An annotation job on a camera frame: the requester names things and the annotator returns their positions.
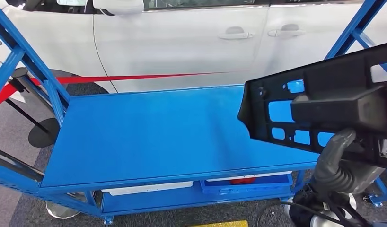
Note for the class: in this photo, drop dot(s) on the red item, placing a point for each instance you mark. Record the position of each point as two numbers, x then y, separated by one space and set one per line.
242 181

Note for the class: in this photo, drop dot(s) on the chrome stanchion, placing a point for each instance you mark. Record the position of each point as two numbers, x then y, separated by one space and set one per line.
60 211

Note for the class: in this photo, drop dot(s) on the blue metal shelf rack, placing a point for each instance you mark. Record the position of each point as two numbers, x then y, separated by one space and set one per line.
149 134

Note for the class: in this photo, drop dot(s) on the white car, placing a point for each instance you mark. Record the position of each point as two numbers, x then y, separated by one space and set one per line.
181 47

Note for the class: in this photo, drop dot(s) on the red barrier belt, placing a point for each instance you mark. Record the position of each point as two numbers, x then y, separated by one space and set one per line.
2 95
118 77

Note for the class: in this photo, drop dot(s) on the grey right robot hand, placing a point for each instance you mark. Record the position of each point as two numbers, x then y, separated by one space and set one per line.
329 166

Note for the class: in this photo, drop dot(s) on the blue plastic bin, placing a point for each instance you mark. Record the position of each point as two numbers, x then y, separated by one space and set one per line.
243 189

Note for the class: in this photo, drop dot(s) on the black plastic frame part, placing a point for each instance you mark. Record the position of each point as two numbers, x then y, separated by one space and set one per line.
334 78

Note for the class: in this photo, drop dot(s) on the black stanchion post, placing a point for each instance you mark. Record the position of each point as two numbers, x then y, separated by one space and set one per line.
44 134

